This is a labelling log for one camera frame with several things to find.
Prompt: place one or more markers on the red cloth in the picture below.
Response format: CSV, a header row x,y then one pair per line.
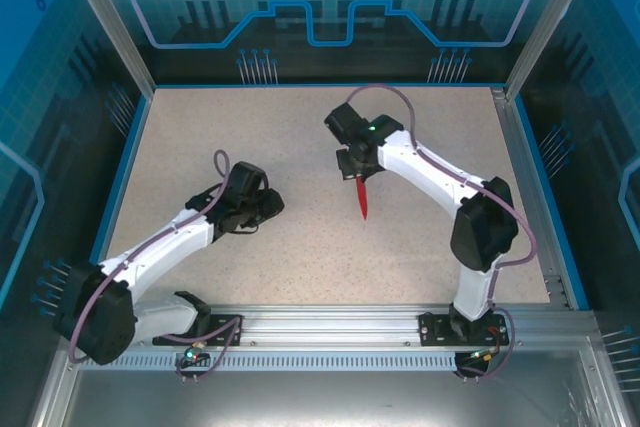
x,y
363,202

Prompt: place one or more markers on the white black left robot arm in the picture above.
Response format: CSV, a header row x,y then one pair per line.
x,y
160,252

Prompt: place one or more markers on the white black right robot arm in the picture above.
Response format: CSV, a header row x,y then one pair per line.
x,y
425,167

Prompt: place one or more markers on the sheet metal tray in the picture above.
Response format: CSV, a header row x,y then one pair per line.
x,y
325,397

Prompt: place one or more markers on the blue table edge strip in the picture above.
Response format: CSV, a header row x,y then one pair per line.
x,y
548,197
126,172

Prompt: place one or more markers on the small green LED connector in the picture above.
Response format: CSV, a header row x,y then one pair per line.
x,y
192,353
482,354

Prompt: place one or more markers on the blue printed side panel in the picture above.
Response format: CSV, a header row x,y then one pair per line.
x,y
600,97
40,97

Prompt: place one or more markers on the long aluminium base rail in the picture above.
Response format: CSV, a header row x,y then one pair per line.
x,y
325,324

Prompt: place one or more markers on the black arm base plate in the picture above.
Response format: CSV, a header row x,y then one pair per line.
x,y
432,332
165,342

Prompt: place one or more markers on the aluminium side rail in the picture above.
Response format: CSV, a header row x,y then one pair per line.
x,y
530,172

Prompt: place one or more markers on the aluminium frame post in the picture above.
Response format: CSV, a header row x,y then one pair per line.
x,y
545,22
111,22

